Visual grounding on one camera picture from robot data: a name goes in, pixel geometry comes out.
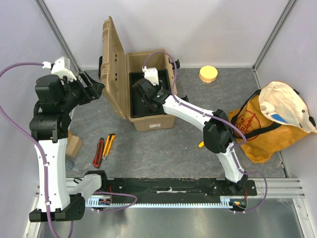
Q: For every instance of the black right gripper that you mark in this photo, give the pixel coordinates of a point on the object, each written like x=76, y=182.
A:
x=148, y=98

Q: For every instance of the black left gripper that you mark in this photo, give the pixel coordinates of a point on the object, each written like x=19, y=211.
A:
x=89, y=92

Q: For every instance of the black tool tray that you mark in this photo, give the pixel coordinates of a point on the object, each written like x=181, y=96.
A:
x=138, y=108

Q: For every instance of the tan plastic tool box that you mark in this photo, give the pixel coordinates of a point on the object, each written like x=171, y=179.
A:
x=115, y=67

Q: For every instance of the yellow black utility knife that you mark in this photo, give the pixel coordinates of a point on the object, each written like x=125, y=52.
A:
x=108, y=145

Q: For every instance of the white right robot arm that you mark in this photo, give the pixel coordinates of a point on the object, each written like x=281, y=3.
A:
x=216, y=129

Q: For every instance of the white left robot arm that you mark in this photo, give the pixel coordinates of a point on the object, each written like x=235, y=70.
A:
x=58, y=95

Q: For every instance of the brown cardboard box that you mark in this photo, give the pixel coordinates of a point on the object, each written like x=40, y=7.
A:
x=74, y=144

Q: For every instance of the red black utility knife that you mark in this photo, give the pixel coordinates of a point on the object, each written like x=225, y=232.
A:
x=99, y=153

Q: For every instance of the silver drink can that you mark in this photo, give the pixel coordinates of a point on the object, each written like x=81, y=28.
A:
x=68, y=165

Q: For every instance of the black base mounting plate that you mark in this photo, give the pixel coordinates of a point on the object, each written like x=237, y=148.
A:
x=178, y=189

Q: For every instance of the orange cloth bag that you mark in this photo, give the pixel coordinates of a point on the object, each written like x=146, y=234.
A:
x=263, y=136

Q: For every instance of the right aluminium corner profile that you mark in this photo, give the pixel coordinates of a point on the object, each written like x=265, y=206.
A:
x=274, y=33

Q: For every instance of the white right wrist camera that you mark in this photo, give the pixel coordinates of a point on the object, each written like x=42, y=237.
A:
x=151, y=74

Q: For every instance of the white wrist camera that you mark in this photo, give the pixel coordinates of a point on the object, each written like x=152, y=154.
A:
x=61, y=68
x=151, y=74

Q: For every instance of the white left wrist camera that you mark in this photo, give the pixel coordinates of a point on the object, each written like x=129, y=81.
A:
x=61, y=68

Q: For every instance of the aluminium corner frame profile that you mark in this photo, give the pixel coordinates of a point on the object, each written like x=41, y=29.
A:
x=57, y=33

